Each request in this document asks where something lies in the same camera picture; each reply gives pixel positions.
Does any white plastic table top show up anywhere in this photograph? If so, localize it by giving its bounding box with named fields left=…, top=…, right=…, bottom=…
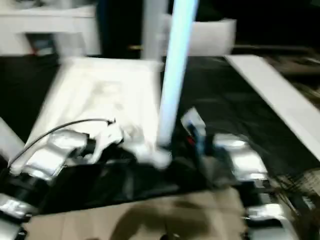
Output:
left=9, top=56, right=173, bottom=171

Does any white plastic table leg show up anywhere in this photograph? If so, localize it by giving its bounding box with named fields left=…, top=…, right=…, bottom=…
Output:
left=0, top=117, right=26, bottom=156
left=157, top=0, right=198, bottom=151
left=53, top=29, right=87, bottom=62
left=142, top=0, right=167, bottom=61

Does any black quilted mat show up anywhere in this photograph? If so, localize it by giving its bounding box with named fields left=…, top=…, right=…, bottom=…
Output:
left=0, top=53, right=320, bottom=216

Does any white flat panel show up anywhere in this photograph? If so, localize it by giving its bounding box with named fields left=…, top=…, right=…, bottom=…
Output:
left=224, top=54, right=320, bottom=161

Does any grey cushion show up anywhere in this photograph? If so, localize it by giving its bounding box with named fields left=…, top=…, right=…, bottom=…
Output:
left=162, top=13, right=237, bottom=57

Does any black cabinet with gold label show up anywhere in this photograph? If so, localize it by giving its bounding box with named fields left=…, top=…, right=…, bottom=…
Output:
left=96, top=0, right=176, bottom=60

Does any white sideboard with glass doors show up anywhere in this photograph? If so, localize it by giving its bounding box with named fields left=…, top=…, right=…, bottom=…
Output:
left=0, top=4, right=102, bottom=57

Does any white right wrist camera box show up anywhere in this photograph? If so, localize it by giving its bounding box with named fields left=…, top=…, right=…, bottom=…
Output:
left=181, top=107, right=208, bottom=156

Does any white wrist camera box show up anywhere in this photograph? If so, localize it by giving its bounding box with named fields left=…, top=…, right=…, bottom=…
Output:
left=92, top=122, right=126, bottom=163
left=181, top=107, right=208, bottom=156

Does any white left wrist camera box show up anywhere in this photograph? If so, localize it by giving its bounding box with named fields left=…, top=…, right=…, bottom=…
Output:
left=92, top=122, right=126, bottom=163

